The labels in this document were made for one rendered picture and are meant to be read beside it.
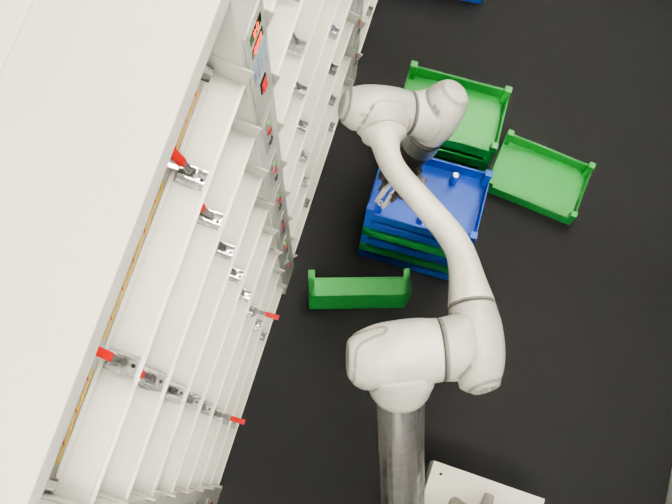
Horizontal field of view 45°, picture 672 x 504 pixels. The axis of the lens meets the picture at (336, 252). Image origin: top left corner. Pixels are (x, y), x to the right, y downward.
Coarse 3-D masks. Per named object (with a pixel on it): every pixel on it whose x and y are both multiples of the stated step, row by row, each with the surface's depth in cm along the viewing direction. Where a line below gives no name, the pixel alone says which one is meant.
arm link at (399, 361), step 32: (416, 320) 165; (352, 352) 162; (384, 352) 160; (416, 352) 160; (384, 384) 162; (416, 384) 162; (384, 416) 171; (416, 416) 170; (384, 448) 176; (416, 448) 174; (384, 480) 181; (416, 480) 179
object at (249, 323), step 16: (272, 256) 210; (256, 288) 207; (256, 304) 206; (240, 336) 204; (240, 352) 203; (224, 384) 200; (224, 400) 200; (208, 432) 197; (208, 448) 197; (192, 480) 195
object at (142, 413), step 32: (256, 128) 131; (224, 160) 133; (224, 192) 132; (224, 224) 132; (192, 256) 129; (192, 288) 128; (160, 320) 126; (160, 352) 125; (160, 384) 124; (128, 416) 122; (128, 448) 122; (128, 480) 121
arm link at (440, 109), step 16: (448, 80) 184; (416, 96) 184; (432, 96) 182; (448, 96) 181; (464, 96) 183; (416, 112) 182; (432, 112) 183; (448, 112) 182; (464, 112) 185; (416, 128) 184; (432, 128) 185; (448, 128) 186; (432, 144) 191
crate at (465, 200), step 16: (432, 160) 223; (432, 176) 226; (448, 176) 226; (464, 176) 226; (480, 176) 224; (432, 192) 225; (448, 192) 225; (464, 192) 225; (480, 192) 225; (368, 208) 215; (384, 208) 223; (400, 208) 223; (448, 208) 224; (464, 208) 224; (480, 208) 221; (400, 224) 219; (416, 224) 217; (464, 224) 222
